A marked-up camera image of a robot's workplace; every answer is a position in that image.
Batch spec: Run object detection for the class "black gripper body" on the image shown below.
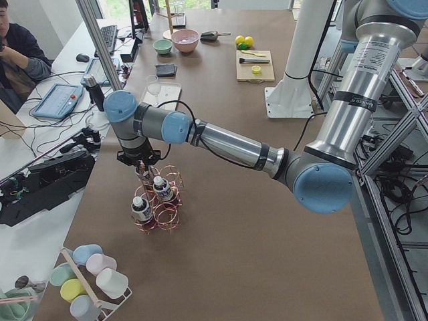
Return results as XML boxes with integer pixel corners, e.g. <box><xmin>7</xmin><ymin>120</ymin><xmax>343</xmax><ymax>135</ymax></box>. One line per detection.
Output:
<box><xmin>116</xmin><ymin>150</ymin><xmax>161</xmax><ymax>167</ymax></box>

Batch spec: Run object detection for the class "tea bottle white cap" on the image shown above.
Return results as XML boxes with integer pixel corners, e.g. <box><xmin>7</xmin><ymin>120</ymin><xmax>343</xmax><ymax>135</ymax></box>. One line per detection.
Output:
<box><xmin>153</xmin><ymin>176</ymin><xmax>175</xmax><ymax>202</ymax></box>

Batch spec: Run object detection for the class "copper wire bottle basket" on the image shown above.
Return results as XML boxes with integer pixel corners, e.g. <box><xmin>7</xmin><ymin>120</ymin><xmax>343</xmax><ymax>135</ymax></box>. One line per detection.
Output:
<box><xmin>131</xmin><ymin>163</ymin><xmax>184</xmax><ymax>234</ymax></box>

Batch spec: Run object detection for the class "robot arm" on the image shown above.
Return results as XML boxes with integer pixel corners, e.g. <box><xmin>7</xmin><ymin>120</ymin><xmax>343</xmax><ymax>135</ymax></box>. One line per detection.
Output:
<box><xmin>104</xmin><ymin>1</ymin><xmax>427</xmax><ymax>213</ymax></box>

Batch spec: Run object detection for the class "cream rabbit tray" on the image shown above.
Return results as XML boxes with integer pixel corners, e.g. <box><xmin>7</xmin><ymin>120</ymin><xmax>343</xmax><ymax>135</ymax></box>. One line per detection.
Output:
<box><xmin>139</xmin><ymin>82</ymin><xmax>181</xmax><ymax>111</ymax></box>

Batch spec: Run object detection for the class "clear wine glass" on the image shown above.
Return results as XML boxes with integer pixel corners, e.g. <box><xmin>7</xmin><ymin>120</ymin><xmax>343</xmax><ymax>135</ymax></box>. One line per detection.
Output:
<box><xmin>146</xmin><ymin>75</ymin><xmax>161</xmax><ymax>97</ymax></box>

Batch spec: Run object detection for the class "black thermos bottle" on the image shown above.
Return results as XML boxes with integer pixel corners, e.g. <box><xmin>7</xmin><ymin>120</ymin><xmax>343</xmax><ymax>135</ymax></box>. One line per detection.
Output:
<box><xmin>83</xmin><ymin>74</ymin><xmax>104</xmax><ymax>112</ymax></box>

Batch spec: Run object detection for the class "grey folded cloth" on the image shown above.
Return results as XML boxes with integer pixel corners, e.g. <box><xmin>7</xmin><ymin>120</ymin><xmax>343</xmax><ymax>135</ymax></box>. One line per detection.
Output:
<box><xmin>155</xmin><ymin>64</ymin><xmax>177</xmax><ymax>77</ymax></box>

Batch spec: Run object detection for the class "blue teach pendant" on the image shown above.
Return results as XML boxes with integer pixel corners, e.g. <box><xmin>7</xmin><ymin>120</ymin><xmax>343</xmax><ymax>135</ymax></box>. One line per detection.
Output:
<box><xmin>84</xmin><ymin>58</ymin><xmax>124</xmax><ymax>87</ymax></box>
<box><xmin>31</xmin><ymin>84</ymin><xmax>84</xmax><ymax>120</ymax></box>

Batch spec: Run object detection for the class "green bowl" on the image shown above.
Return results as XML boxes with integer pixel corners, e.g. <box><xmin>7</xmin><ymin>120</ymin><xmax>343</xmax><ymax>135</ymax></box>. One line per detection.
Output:
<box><xmin>152</xmin><ymin>39</ymin><xmax>173</xmax><ymax>55</ymax></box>

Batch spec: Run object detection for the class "black computer mouse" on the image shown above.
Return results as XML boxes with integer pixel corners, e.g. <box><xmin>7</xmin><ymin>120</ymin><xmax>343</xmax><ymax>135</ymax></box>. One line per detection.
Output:
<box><xmin>76</xmin><ymin>53</ymin><xmax>90</xmax><ymax>63</ymax></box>

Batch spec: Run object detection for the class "pink bowl with ice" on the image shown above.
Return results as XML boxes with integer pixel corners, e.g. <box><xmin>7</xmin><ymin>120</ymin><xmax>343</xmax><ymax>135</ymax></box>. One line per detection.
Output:
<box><xmin>171</xmin><ymin>29</ymin><xmax>200</xmax><ymax>53</ymax></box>

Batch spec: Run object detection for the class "black keyboard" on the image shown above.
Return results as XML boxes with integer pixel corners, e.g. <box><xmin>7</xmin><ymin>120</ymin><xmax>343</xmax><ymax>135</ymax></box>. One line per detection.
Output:
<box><xmin>100</xmin><ymin>25</ymin><xmax>118</xmax><ymax>55</ymax></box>

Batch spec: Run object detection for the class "pastel cup rack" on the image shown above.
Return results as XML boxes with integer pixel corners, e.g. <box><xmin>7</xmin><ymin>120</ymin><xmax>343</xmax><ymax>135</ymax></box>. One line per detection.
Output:
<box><xmin>49</xmin><ymin>244</ymin><xmax>133</xmax><ymax>320</ymax></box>

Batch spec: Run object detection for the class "steel muddler black tip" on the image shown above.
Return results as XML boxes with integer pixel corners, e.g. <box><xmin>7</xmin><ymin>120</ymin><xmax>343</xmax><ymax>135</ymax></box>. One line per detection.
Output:
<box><xmin>239</xmin><ymin>58</ymin><xmax>270</xmax><ymax>64</ymax></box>

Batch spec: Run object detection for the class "steel ice scoop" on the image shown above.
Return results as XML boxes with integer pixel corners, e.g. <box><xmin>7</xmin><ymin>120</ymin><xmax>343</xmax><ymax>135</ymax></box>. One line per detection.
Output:
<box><xmin>200</xmin><ymin>31</ymin><xmax>231</xmax><ymax>41</ymax></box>

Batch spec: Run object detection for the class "wooden cup tree stand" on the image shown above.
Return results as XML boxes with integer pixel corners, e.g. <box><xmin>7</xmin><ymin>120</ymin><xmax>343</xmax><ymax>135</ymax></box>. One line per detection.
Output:
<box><xmin>158</xmin><ymin>1</ymin><xmax>186</xmax><ymax>40</ymax></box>

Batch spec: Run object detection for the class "bamboo cutting board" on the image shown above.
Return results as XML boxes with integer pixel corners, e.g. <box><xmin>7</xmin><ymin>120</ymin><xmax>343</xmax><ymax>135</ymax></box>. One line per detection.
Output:
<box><xmin>236</xmin><ymin>50</ymin><xmax>275</xmax><ymax>82</ymax></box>

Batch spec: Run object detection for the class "lemon half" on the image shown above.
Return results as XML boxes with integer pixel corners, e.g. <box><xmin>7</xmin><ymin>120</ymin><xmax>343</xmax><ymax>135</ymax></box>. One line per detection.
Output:
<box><xmin>251</xmin><ymin>66</ymin><xmax>261</xmax><ymax>74</ymax></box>

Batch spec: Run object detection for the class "green lime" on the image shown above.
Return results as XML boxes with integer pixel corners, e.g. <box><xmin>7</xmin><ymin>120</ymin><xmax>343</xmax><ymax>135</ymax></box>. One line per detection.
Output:
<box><xmin>237</xmin><ymin>42</ymin><xmax>247</xmax><ymax>50</ymax></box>

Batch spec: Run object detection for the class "seated person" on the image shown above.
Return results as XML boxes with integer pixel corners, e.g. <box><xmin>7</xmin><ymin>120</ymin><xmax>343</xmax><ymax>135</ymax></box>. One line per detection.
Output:
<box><xmin>1</xmin><ymin>1</ymin><xmax>51</xmax><ymax>114</ymax></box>

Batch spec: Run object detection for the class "upper yellow lemon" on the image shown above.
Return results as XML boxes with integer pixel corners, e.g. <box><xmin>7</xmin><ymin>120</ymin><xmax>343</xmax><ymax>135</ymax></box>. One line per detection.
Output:
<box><xmin>235</xmin><ymin>35</ymin><xmax>245</xmax><ymax>45</ymax></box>

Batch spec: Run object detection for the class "yellow lemon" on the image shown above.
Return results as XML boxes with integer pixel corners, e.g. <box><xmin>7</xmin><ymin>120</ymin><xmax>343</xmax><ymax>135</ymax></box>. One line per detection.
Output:
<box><xmin>244</xmin><ymin>36</ymin><xmax>254</xmax><ymax>47</ymax></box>
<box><xmin>235</xmin><ymin>35</ymin><xmax>245</xmax><ymax>45</ymax></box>

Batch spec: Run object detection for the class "yellow plastic knife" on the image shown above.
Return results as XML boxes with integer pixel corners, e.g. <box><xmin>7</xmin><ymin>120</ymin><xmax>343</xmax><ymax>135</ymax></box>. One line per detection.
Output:
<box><xmin>241</xmin><ymin>50</ymin><xmax>266</xmax><ymax>57</ymax></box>

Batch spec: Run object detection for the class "lower yellow lemon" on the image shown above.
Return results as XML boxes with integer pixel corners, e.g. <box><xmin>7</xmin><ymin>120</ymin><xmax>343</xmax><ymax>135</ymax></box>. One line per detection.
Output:
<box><xmin>244</xmin><ymin>36</ymin><xmax>254</xmax><ymax>47</ymax></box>

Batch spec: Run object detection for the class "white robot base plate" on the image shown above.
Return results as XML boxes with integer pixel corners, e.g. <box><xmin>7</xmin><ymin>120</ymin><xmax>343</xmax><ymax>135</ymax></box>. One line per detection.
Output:
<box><xmin>264</xmin><ymin>86</ymin><xmax>313</xmax><ymax>118</ymax></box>

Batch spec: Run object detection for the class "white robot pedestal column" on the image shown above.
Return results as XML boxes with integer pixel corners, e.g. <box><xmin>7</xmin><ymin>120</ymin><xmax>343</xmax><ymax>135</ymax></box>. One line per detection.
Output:
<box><xmin>276</xmin><ymin>1</ymin><xmax>336</xmax><ymax>104</ymax></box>

